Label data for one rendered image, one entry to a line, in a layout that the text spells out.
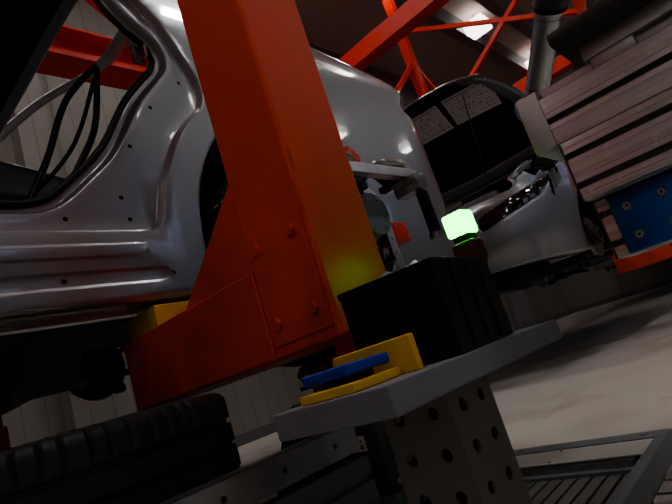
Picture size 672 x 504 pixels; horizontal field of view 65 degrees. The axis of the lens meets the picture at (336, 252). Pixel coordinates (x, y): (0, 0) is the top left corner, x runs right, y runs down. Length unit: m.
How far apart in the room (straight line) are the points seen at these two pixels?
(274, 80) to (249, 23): 0.11
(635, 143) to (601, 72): 0.11
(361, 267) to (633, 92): 0.46
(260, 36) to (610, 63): 0.55
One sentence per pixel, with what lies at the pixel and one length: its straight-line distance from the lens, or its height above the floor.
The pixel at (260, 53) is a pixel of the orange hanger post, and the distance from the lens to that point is 0.96.
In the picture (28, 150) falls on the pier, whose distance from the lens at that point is 6.16.
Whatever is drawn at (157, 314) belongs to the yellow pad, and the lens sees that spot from 1.23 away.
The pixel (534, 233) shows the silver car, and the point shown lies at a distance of 3.89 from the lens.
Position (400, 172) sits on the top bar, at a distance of 1.58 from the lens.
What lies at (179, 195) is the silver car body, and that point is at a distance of 1.38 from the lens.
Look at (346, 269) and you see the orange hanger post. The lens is 0.84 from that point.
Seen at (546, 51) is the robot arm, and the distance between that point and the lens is 1.80.
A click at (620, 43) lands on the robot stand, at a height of 0.77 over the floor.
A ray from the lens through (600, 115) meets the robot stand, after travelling 0.83.
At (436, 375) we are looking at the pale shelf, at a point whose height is 0.44.
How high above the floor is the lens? 0.48
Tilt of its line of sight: 12 degrees up
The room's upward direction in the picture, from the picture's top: 18 degrees counter-clockwise
